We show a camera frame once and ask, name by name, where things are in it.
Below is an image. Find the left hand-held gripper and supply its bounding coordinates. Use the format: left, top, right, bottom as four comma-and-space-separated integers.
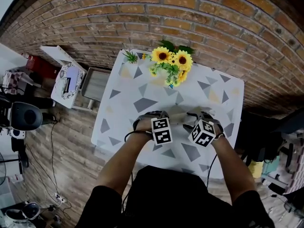
151, 110, 172, 146

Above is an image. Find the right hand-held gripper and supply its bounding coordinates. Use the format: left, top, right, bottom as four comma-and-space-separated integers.
182, 112, 219, 148

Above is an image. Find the person's left forearm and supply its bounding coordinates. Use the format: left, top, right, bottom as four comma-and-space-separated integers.
95, 131, 155, 196

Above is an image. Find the person's right forearm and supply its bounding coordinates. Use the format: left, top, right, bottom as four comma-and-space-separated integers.
209, 136, 257, 202

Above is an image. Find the person's left hand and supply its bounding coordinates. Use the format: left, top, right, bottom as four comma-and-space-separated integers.
133, 114, 154, 134

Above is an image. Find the triangle patterned tablecloth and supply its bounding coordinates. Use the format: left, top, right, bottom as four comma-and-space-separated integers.
91, 48, 246, 181

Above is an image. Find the person's black clothing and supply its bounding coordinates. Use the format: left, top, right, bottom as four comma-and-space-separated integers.
76, 164, 276, 228

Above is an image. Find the sunflower bouquet in white pot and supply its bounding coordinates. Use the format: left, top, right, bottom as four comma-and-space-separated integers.
142, 39, 197, 89

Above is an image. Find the black office chair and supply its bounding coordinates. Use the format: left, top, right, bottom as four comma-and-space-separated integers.
237, 107, 304, 173

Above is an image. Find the yellow cloth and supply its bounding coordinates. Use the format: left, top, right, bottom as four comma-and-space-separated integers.
247, 160, 265, 179

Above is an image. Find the small green potted plant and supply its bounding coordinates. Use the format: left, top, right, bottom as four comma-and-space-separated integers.
122, 49, 139, 65

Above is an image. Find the gray rectangular tray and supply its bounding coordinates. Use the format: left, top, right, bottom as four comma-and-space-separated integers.
80, 67, 112, 103

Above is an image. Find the teal bag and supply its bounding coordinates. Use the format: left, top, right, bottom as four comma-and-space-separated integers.
261, 161, 280, 178

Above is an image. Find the purple flat pad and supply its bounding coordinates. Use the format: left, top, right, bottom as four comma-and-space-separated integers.
65, 66, 80, 93

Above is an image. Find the patterned round chair cushion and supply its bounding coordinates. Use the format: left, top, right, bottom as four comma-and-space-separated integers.
52, 63, 86, 102

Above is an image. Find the checkered cloth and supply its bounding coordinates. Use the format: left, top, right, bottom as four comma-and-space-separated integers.
285, 148, 304, 195

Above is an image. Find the white power strip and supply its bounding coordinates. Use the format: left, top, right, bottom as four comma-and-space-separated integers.
53, 192, 68, 204

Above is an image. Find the white wooden chair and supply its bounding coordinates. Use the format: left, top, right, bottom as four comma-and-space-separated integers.
39, 45, 95, 111

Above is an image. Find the red fire extinguisher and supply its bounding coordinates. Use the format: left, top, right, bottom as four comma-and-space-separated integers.
22, 53, 59, 77

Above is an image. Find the black floor bag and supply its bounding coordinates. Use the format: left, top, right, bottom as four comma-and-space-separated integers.
11, 136, 29, 169

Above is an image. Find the white round-window carrier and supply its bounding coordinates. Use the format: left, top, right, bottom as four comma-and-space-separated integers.
10, 128, 27, 140

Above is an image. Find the table with checkered cloth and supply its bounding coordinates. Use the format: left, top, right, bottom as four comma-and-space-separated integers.
3, 70, 34, 94

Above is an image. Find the black wrist cord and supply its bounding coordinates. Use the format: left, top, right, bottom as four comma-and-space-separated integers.
124, 131, 152, 143

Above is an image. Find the black floor cable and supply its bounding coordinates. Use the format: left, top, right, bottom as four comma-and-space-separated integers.
50, 121, 60, 195

